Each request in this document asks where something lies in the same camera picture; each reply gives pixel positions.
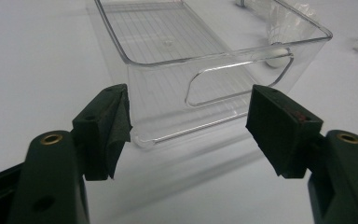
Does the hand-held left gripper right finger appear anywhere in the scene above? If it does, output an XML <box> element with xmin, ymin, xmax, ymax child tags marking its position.
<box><xmin>245</xmin><ymin>84</ymin><xmax>324</xmax><ymax>179</ymax></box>

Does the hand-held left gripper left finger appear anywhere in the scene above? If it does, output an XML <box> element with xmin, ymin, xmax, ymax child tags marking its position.
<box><xmin>72</xmin><ymin>83</ymin><xmax>133</xmax><ymax>181</ymax></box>

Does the clear plastic storage bin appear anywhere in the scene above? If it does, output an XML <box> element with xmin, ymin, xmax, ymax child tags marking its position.
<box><xmin>87</xmin><ymin>0</ymin><xmax>334</xmax><ymax>149</ymax></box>

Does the white table cover board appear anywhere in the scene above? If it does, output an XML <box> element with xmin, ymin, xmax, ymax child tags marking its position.
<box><xmin>0</xmin><ymin>0</ymin><xmax>358</xmax><ymax>224</ymax></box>

